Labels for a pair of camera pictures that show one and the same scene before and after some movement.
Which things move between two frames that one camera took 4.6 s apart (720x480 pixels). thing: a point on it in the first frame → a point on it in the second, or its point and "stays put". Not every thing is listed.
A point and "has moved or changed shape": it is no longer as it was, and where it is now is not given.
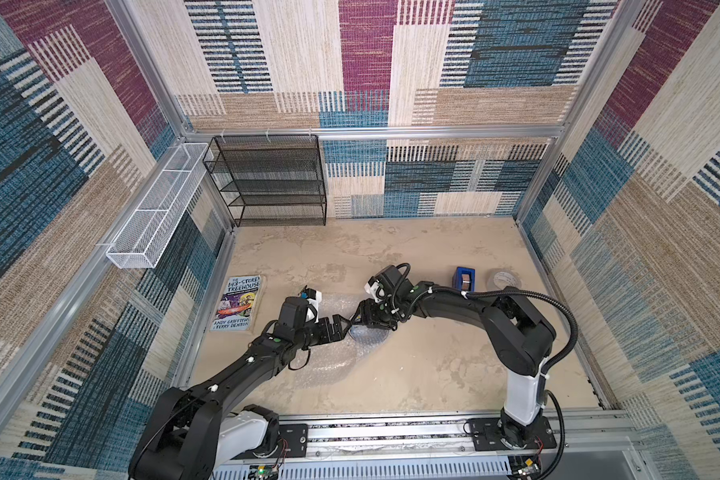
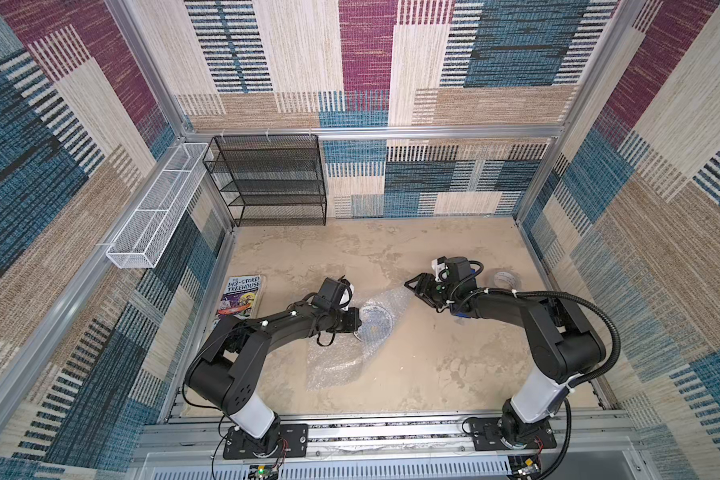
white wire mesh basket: x=141 y=241 stays put
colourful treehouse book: x=236 y=303 stays put
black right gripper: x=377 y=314 → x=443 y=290
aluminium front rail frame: x=597 y=445 stays put
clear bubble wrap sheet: x=326 y=363 has moved or changed shape
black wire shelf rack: x=270 y=180 stays put
